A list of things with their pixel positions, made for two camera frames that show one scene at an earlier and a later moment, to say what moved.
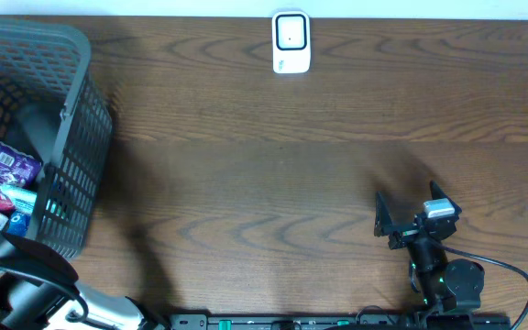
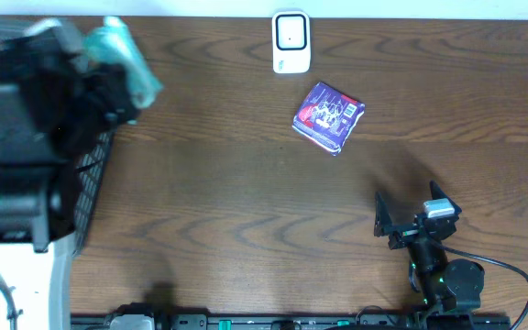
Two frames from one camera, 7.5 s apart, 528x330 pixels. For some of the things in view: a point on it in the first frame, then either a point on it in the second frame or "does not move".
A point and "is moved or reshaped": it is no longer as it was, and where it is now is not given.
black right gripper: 403,235 does not move
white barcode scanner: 291,42 does not move
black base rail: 341,322 does not move
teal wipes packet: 23,200 is moved or reshaped
